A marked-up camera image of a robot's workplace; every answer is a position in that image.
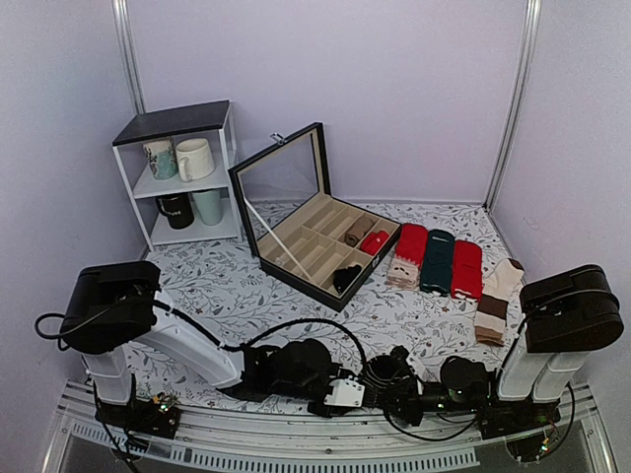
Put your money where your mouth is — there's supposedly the aluminium front rail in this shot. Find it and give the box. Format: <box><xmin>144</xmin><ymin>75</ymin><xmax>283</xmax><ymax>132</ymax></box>
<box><xmin>41</xmin><ymin>388</ymin><xmax>617</xmax><ymax>473</ymax></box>

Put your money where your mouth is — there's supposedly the mint green tumbler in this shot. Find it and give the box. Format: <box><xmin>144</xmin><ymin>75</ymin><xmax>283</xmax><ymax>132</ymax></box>
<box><xmin>192</xmin><ymin>189</ymin><xmax>223</xmax><ymax>227</ymax></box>

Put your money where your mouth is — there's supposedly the white ceramic mug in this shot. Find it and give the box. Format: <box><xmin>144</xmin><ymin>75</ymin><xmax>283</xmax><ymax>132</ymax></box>
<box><xmin>175</xmin><ymin>138</ymin><xmax>215</xmax><ymax>182</ymax></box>

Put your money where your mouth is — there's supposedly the rolled tan sock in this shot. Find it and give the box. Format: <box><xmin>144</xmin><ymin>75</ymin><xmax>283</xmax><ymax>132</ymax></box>
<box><xmin>344</xmin><ymin>216</ymin><xmax>376</xmax><ymax>246</ymax></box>

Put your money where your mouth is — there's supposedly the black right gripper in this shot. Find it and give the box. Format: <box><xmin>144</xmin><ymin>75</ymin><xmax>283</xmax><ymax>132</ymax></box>
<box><xmin>373</xmin><ymin>378</ymin><xmax>481</xmax><ymax>429</ymax></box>

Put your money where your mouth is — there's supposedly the patterned teal white mug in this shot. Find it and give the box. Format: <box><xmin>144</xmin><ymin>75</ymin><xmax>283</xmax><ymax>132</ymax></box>
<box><xmin>143</xmin><ymin>138</ymin><xmax>178</xmax><ymax>180</ymax></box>

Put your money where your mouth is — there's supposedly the aluminium corner post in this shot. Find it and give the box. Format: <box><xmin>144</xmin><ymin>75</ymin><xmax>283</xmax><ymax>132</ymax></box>
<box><xmin>111</xmin><ymin>0</ymin><xmax>146</xmax><ymax>114</ymax></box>
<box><xmin>484</xmin><ymin>0</ymin><xmax>542</xmax><ymax>214</ymax></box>

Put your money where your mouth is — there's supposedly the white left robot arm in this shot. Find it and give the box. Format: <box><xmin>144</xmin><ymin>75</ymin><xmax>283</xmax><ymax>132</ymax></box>
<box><xmin>60</xmin><ymin>261</ymin><xmax>365</xmax><ymax>428</ymax></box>

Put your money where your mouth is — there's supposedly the left aluminium corner post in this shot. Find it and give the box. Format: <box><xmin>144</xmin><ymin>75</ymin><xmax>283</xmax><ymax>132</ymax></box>
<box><xmin>111</xmin><ymin>0</ymin><xmax>146</xmax><ymax>114</ymax></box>

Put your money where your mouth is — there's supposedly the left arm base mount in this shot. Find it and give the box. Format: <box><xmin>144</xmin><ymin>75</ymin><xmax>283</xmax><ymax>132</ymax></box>
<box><xmin>94</xmin><ymin>374</ymin><xmax>181</xmax><ymax>439</ymax></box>

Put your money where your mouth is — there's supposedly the white shelf black top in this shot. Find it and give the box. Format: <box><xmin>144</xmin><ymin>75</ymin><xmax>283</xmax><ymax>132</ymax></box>
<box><xmin>112</xmin><ymin>100</ymin><xmax>243</xmax><ymax>251</ymax></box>

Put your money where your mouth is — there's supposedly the cream brown striped sock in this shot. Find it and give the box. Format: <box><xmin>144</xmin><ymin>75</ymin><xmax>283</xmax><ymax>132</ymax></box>
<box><xmin>474</xmin><ymin>258</ymin><xmax>525</xmax><ymax>346</ymax></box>

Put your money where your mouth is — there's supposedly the dark green sock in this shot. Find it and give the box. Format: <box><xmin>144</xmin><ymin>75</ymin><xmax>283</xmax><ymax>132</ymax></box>
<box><xmin>419</xmin><ymin>229</ymin><xmax>456</xmax><ymax>296</ymax></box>

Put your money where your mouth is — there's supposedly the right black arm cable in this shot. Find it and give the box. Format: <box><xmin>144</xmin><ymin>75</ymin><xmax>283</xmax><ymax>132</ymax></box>
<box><xmin>384</xmin><ymin>290</ymin><xmax>622</xmax><ymax>442</ymax></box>

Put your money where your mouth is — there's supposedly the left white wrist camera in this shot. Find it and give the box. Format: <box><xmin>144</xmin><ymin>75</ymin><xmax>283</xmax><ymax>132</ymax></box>
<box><xmin>323</xmin><ymin>378</ymin><xmax>365</xmax><ymax>408</ymax></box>

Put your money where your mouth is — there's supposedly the black compartment storage box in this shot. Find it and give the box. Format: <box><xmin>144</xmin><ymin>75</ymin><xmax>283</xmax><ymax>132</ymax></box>
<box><xmin>229</xmin><ymin>122</ymin><xmax>401</xmax><ymax>311</ymax></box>

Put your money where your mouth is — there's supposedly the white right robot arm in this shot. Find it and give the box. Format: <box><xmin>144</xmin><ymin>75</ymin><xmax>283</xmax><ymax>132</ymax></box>
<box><xmin>383</xmin><ymin>264</ymin><xmax>624</xmax><ymax>439</ymax></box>

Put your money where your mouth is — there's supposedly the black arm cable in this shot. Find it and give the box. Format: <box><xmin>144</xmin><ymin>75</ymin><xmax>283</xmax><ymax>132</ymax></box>
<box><xmin>384</xmin><ymin>290</ymin><xmax>622</xmax><ymax>442</ymax></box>
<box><xmin>34</xmin><ymin>298</ymin><xmax>369</xmax><ymax>378</ymax></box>

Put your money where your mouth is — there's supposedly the red white sock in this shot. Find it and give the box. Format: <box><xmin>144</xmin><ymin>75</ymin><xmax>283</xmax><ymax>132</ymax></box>
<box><xmin>451</xmin><ymin>239</ymin><xmax>483</xmax><ymax>302</ymax></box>

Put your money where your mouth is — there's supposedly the rolled black sock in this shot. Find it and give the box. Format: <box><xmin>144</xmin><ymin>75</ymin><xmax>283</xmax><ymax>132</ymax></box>
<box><xmin>333</xmin><ymin>264</ymin><xmax>362</xmax><ymax>295</ymax></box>

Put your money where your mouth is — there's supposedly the black mug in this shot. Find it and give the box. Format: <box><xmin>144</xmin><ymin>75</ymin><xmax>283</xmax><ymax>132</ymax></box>
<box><xmin>155</xmin><ymin>193</ymin><xmax>194</xmax><ymax>230</ymax></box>

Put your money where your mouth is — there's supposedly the floral white table mat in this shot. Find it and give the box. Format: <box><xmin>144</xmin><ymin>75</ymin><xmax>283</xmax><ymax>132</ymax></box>
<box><xmin>124</xmin><ymin>202</ymin><xmax>523</xmax><ymax>415</ymax></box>

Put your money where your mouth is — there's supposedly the rolled red sock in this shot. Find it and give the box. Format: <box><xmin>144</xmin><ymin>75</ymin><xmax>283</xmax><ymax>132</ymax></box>
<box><xmin>360</xmin><ymin>230</ymin><xmax>389</xmax><ymax>256</ymax></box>

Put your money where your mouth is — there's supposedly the black white striped sock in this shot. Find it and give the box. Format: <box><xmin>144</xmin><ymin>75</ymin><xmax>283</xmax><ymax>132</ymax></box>
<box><xmin>359</xmin><ymin>355</ymin><xmax>419</xmax><ymax>410</ymax></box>

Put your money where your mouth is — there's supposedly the right aluminium corner post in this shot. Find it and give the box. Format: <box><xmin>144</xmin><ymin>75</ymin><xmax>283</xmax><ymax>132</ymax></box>
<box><xmin>484</xmin><ymin>0</ymin><xmax>542</xmax><ymax>214</ymax></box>

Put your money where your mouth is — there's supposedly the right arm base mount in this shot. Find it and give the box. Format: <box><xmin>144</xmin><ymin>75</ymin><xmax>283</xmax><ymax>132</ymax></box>
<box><xmin>476</xmin><ymin>383</ymin><xmax>576</xmax><ymax>464</ymax></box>

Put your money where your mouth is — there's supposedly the red beige patterned sock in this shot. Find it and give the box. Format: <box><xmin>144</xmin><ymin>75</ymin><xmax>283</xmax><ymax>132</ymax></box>
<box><xmin>386</xmin><ymin>224</ymin><xmax>429</xmax><ymax>290</ymax></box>

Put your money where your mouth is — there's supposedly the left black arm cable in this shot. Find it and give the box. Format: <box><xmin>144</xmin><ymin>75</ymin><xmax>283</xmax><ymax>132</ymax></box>
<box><xmin>34</xmin><ymin>298</ymin><xmax>369</xmax><ymax>378</ymax></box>

